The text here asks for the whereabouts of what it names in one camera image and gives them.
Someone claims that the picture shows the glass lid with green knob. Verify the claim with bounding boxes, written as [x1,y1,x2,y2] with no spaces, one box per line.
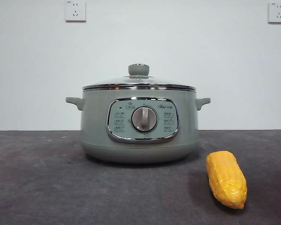
[82,63,196,91]

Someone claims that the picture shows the yellow corn cob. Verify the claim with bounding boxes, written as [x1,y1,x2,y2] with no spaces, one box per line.
[206,150,248,210]

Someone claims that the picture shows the green electric cooking pot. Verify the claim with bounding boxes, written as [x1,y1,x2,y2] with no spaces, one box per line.
[65,88,211,164]

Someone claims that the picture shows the white wall socket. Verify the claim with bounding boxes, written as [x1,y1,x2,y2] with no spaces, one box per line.
[65,0,87,23]
[268,1,281,24]

